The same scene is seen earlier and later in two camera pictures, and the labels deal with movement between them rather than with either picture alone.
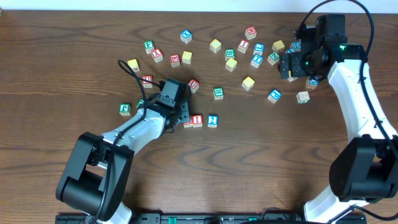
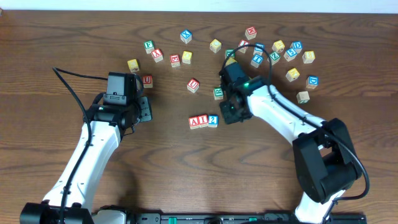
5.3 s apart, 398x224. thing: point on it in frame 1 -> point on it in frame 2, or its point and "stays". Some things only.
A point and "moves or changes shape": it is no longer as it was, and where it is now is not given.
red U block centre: (194, 85) stays
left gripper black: (184, 111) -> (144, 108)
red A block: (188, 125) -> (194, 122)
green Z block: (273, 58) stays
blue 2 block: (212, 121) stays
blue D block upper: (296, 46) stays
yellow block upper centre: (215, 45) stays
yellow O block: (231, 64) stays
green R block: (218, 93) stays
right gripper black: (285, 65) -> (232, 113)
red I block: (197, 121) moves or changes shape
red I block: (243, 45) stays
